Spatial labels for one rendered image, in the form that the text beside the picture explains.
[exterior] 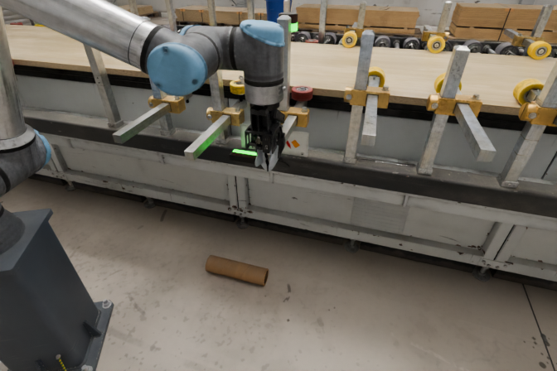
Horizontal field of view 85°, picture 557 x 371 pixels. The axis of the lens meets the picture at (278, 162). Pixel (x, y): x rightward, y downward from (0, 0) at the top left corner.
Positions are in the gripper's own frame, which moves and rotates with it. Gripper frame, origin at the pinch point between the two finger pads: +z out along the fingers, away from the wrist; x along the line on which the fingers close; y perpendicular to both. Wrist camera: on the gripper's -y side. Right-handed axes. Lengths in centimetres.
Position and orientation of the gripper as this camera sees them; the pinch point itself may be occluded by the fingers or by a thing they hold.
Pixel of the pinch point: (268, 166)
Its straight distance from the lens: 84.7
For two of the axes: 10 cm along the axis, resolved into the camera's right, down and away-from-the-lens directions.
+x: 9.6, 1.5, -2.4
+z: 0.0, 8.4, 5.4
